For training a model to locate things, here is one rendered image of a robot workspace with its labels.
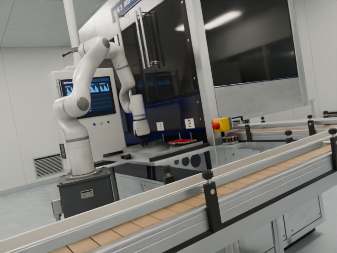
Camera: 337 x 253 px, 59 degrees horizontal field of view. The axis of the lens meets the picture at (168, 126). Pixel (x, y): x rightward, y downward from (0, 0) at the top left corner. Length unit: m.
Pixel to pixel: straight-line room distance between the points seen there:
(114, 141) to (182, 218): 1.96
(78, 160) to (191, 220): 1.09
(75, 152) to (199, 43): 0.89
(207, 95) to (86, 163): 0.75
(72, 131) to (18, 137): 5.31
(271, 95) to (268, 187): 1.45
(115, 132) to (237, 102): 1.09
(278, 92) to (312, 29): 4.48
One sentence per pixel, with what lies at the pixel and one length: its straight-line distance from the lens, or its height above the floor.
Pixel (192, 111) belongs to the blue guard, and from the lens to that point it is 1.79.
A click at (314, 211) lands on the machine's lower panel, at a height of 0.21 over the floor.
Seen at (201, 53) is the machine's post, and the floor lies 1.40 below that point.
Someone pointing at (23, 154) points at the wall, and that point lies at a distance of 6.87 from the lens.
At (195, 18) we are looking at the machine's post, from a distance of 1.75.
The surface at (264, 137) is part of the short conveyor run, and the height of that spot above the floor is 0.90.
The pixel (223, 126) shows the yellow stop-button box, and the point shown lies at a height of 0.99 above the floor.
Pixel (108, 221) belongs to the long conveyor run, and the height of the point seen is 0.96.
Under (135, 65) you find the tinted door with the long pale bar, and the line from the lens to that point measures 2.33.
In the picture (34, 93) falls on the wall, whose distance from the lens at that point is 6.98.
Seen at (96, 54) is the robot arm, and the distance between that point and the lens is 1.70.
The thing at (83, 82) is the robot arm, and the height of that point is 1.34.
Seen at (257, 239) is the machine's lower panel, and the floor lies 0.25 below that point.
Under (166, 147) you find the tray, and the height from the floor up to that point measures 0.89.
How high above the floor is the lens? 1.12
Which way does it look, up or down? 3 degrees down
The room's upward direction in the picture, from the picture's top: 10 degrees counter-clockwise
